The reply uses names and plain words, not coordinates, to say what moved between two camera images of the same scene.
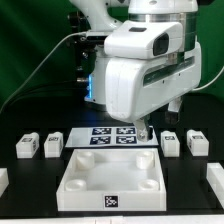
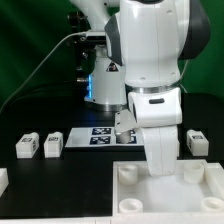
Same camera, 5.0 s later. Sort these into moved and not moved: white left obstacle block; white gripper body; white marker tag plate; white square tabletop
Moved: white square tabletop; white gripper body
Not moved: white left obstacle block; white marker tag plate
